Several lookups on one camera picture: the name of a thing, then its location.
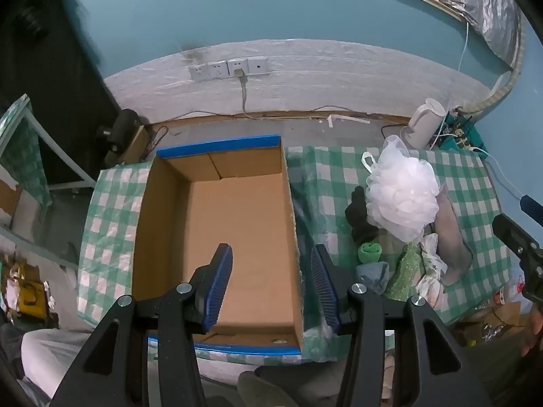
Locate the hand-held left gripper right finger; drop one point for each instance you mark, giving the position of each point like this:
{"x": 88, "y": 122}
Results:
{"x": 322, "y": 284}

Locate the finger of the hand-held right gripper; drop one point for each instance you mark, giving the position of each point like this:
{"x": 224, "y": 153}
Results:
{"x": 532, "y": 205}
{"x": 509, "y": 231}

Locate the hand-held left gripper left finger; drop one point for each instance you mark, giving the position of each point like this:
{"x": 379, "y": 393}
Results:
{"x": 218, "y": 280}

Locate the blue-grey cloth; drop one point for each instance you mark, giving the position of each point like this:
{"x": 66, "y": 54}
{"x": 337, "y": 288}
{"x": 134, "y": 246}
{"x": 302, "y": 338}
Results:
{"x": 372, "y": 277}

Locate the taupe grey towel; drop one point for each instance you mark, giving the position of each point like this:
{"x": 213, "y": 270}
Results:
{"x": 454, "y": 237}

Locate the light green sock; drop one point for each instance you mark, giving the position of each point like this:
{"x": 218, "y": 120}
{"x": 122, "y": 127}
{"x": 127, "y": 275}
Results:
{"x": 369, "y": 253}

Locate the black glove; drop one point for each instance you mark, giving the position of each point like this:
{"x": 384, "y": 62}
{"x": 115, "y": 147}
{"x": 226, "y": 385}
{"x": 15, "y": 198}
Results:
{"x": 360, "y": 220}

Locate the green sequin cloth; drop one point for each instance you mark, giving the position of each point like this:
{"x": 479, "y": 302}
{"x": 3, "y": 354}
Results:
{"x": 405, "y": 275}

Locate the white patterned cloth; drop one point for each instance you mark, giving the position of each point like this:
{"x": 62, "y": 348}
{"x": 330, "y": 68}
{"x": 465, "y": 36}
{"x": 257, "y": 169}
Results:
{"x": 432, "y": 267}

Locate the white mesh bath pouf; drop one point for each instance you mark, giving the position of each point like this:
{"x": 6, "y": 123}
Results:
{"x": 403, "y": 195}

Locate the person's right hand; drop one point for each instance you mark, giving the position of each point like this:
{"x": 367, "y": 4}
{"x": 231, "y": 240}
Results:
{"x": 534, "y": 330}

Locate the clear plastic bag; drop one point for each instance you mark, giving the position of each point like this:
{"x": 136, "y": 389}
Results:
{"x": 511, "y": 292}

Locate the green power strip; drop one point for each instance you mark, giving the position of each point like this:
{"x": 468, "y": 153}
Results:
{"x": 460, "y": 135}

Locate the green white checkered tablecloth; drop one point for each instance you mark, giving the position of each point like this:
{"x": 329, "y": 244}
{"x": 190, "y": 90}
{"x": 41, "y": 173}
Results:
{"x": 322, "y": 174}

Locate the white electric kettle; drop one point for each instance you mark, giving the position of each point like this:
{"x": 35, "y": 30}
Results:
{"x": 424, "y": 123}

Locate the grey slipper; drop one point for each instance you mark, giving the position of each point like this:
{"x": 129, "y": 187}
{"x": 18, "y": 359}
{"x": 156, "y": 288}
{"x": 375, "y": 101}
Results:
{"x": 71, "y": 254}

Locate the small brown cardboard box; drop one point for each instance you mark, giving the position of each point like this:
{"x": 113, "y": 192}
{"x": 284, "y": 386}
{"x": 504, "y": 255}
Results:
{"x": 138, "y": 144}

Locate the person's grey trousered leg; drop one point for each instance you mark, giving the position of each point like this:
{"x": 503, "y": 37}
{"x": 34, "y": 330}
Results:
{"x": 55, "y": 356}

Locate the black cylindrical device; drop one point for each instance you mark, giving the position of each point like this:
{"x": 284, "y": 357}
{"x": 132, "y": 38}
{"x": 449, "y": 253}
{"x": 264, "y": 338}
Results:
{"x": 123, "y": 125}

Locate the yellow bag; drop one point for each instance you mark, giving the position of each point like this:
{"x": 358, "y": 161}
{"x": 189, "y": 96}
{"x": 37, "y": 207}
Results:
{"x": 32, "y": 294}

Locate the silver foil curtain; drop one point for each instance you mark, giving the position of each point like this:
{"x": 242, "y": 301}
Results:
{"x": 488, "y": 4}

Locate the white wall socket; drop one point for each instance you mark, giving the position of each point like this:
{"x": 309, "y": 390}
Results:
{"x": 232, "y": 64}
{"x": 258, "y": 65}
{"x": 198, "y": 73}
{"x": 218, "y": 70}

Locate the grey metal frame table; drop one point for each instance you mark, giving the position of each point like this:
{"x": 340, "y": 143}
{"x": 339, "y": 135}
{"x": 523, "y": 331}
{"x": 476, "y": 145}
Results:
{"x": 25, "y": 148}

